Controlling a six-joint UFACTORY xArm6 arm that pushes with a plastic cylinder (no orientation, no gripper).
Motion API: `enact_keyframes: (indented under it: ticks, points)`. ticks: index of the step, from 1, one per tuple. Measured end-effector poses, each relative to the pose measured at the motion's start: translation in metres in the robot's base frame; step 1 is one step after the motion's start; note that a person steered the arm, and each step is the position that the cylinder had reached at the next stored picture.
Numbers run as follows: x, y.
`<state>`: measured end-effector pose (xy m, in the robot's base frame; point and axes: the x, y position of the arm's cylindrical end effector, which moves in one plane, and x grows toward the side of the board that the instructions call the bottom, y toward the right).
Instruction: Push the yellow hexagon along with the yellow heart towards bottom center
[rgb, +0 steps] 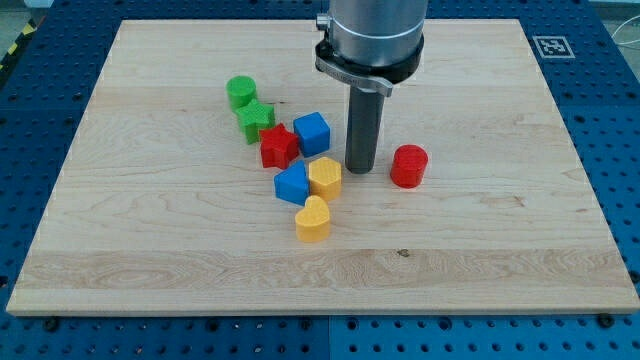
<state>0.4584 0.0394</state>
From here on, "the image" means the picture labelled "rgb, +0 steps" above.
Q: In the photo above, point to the yellow hexagon block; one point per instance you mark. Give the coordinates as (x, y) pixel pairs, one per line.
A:
(325, 178)

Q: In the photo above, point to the yellow heart block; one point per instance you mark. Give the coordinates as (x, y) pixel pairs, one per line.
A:
(313, 221)

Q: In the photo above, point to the blue triangle block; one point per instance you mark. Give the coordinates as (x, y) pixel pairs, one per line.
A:
(292, 184)

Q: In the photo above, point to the blue cube block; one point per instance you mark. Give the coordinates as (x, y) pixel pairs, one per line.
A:
(314, 134)

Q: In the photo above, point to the red star block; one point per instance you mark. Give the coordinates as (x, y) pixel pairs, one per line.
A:
(278, 147)

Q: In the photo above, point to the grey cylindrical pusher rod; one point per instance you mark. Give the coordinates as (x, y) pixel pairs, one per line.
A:
(364, 118)

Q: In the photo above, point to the green star block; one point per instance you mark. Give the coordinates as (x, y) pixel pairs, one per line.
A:
(254, 117)

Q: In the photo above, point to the red cylinder block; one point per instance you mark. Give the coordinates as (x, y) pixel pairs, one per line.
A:
(408, 166)

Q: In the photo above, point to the light wooden board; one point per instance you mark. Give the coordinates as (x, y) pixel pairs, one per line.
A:
(163, 209)

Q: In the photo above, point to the green cylinder block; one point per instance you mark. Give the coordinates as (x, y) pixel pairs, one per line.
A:
(240, 90)

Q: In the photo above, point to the white fiducial marker tag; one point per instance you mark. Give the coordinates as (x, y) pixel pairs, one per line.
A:
(553, 47)

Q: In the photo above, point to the yellow black hazard tape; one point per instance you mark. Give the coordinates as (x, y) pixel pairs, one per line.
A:
(18, 46)

